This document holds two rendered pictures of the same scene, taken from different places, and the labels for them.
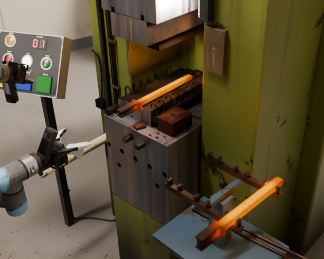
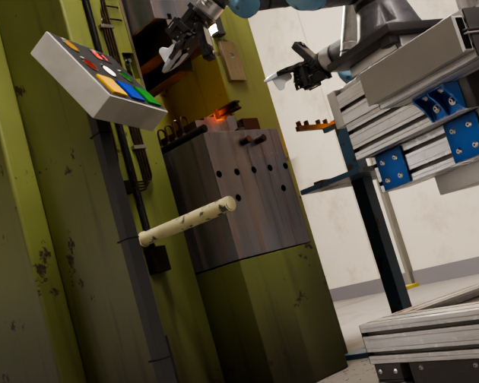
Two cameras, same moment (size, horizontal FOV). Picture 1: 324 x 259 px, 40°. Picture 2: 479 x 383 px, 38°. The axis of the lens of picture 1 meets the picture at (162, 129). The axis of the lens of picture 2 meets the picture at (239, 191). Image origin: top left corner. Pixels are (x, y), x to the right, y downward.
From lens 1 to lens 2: 338 cm
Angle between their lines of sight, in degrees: 93
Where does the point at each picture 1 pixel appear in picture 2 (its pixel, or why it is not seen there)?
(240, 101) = (261, 101)
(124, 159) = (242, 182)
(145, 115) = (230, 123)
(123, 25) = not seen: hidden behind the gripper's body
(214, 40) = (230, 51)
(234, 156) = not seen: hidden behind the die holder
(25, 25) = not seen: outside the picture
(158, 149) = (271, 137)
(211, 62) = (235, 71)
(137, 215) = (278, 263)
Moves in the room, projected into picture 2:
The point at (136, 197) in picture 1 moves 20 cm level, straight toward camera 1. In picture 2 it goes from (268, 232) to (323, 216)
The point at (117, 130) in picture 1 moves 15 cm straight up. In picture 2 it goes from (224, 144) to (213, 103)
